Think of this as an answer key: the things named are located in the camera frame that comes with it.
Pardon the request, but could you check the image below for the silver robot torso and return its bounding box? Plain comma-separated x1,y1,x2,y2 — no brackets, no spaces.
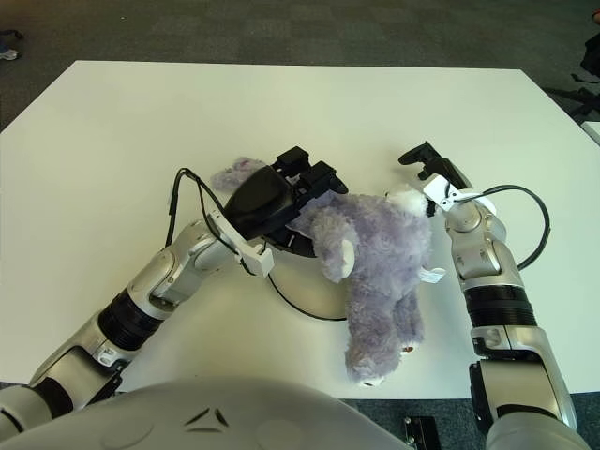
8,377,409,450

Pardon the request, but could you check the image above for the black bracket with screws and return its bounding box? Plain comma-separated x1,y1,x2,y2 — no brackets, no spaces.
403,414,441,450

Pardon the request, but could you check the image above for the purple plush bunny doll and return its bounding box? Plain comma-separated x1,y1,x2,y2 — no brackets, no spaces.
209,156,446,389

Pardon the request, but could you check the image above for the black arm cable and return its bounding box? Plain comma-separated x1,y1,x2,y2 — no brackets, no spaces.
167,167,252,276
461,185,550,271

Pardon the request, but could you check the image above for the white plate with black rim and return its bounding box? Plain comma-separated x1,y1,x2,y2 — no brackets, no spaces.
266,252,351,323

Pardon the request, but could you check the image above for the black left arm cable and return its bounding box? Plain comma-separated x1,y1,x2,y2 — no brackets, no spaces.
167,167,252,276

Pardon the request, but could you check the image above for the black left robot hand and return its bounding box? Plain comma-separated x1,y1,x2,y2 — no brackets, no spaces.
223,145,349,259

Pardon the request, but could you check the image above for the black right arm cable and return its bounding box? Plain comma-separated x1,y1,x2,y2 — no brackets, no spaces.
461,185,550,271

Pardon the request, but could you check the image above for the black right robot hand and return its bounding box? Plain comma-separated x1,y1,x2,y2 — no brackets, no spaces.
397,140,473,193

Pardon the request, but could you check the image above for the black tripod stand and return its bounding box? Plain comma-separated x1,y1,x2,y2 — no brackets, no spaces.
546,35,600,116

